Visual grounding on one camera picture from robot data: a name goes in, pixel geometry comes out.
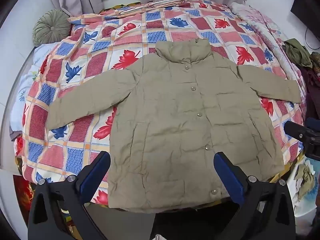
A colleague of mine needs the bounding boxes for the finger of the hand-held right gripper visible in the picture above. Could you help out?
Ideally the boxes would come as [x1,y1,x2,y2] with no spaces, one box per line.
[305,117,320,136]
[284,121,310,142]

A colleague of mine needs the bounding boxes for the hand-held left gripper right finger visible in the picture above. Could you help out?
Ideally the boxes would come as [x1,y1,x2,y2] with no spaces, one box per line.
[213,151,297,240]

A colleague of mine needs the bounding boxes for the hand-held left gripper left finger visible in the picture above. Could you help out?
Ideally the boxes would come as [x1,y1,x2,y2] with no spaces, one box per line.
[27,151,111,240]

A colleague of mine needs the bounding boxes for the olive green puffer jacket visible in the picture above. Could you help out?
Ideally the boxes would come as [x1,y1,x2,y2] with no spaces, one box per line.
[47,39,302,214]

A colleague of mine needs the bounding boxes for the dark maroon clothes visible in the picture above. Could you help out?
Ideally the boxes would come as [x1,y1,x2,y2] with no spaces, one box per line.
[299,65,320,120]

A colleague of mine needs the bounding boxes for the pale floral cloth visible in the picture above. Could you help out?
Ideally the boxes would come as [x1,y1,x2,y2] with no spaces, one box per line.
[287,155,320,218]

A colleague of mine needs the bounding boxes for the olive green crumpled cloth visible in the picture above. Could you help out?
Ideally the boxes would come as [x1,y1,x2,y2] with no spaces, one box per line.
[282,39,313,68]

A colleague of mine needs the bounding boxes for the red floral bag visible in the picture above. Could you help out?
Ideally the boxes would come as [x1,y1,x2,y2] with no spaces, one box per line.
[12,175,34,220]

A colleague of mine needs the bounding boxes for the leaf-patterned checked quilt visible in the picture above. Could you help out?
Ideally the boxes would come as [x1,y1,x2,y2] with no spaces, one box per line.
[21,1,308,205]

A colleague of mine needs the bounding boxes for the light blue floral pillow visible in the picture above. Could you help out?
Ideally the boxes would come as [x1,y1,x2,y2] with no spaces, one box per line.
[9,42,60,140]

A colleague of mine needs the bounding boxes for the pink floral blanket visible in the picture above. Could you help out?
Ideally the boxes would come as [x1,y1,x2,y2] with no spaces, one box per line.
[229,2,309,100]

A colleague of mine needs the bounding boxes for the black monitor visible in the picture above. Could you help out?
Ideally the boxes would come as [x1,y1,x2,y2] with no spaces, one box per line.
[290,0,320,24]

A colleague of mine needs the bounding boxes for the round green pleated cushion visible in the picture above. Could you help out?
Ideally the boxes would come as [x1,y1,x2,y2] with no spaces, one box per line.
[32,9,72,47]

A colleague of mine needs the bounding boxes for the striped folded pillowcase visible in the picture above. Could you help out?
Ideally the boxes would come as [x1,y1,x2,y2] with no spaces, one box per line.
[117,0,210,18]

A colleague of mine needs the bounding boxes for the black cable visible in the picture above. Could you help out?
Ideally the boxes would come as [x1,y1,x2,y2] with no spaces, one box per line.
[304,26,319,50]

